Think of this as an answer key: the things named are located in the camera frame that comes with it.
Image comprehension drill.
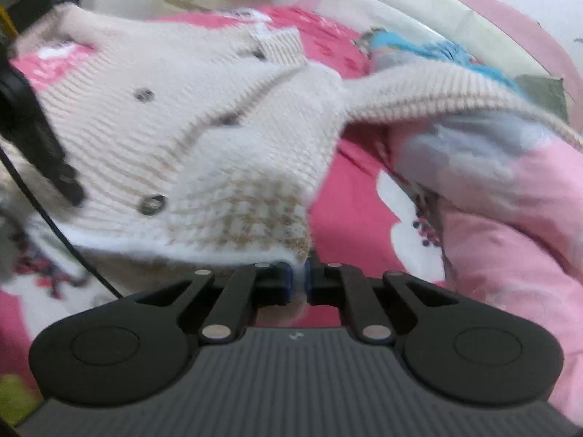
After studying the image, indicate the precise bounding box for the white pink padded headboard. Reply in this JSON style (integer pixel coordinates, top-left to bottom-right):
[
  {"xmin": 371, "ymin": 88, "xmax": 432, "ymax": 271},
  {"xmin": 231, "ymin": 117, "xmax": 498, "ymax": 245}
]
[{"xmin": 297, "ymin": 0, "xmax": 582, "ymax": 129}]

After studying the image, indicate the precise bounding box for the pink floral bed sheet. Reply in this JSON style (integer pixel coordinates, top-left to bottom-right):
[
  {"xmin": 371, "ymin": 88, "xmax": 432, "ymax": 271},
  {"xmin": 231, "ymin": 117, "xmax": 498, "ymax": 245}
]
[{"xmin": 1, "ymin": 7, "xmax": 444, "ymax": 405}]

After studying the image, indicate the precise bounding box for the blue patterned cloth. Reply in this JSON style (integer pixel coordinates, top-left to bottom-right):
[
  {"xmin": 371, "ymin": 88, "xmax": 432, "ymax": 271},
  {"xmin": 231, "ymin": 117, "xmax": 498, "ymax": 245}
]
[{"xmin": 353, "ymin": 28, "xmax": 524, "ymax": 96}]

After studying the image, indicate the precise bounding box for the black cable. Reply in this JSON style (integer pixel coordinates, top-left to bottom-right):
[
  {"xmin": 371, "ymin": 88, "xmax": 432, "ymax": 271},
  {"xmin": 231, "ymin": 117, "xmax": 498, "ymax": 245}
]
[{"xmin": 0, "ymin": 145, "xmax": 125, "ymax": 300}]

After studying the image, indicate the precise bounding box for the pink and grey quilt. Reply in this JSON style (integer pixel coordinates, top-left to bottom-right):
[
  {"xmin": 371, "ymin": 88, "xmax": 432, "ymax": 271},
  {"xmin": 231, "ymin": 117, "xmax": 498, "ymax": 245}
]
[{"xmin": 388, "ymin": 111, "xmax": 582, "ymax": 422}]

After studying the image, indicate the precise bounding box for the cream knit cardigan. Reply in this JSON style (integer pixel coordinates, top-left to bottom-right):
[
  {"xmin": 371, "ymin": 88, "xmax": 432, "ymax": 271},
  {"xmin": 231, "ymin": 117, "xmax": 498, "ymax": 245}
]
[{"xmin": 8, "ymin": 4, "xmax": 582, "ymax": 264}]

